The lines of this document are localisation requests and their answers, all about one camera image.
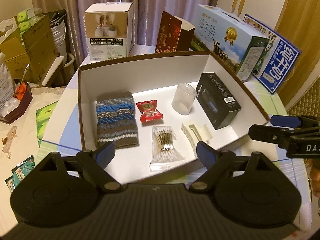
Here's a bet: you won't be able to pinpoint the clear plastic cup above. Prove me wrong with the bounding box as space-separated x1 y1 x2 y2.
171 83 197 115

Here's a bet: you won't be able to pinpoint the black product box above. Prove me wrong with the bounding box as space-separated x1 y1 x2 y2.
196 73 241 130

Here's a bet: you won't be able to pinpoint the white paper hanger box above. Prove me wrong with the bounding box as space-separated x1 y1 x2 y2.
0 16 20 43

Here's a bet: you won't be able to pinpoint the green milk carton box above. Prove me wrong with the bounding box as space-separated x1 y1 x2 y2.
190 4 269 82

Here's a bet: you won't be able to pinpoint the dark red gift box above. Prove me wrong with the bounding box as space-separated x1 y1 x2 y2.
155 11 195 53

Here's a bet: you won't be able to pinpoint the knitted striped cloth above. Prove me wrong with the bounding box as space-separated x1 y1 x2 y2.
96 92 139 149

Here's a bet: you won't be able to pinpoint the red snack packet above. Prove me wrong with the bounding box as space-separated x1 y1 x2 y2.
136 100 163 123

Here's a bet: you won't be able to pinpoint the cotton swab bag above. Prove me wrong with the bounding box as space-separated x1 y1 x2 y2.
149 126 185 172

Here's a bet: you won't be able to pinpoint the blue milk carton box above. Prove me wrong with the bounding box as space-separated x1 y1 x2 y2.
244 14 301 94

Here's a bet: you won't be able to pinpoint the brown cardboard carton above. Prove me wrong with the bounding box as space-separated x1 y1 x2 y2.
1 16 57 84

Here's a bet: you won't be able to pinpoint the quilted chair cushion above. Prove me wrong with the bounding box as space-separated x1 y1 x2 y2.
287 77 320 118

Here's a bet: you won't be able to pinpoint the white humidifier box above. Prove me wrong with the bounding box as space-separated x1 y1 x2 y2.
84 2 133 61

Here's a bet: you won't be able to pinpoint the white hair claw clip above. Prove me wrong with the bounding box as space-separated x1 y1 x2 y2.
181 124 213 155

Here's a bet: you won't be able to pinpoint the green tissue packs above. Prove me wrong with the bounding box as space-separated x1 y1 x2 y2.
17 8 43 33

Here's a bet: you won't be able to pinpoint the brown cardboard storage box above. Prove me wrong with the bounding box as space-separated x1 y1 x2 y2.
78 51 269 184

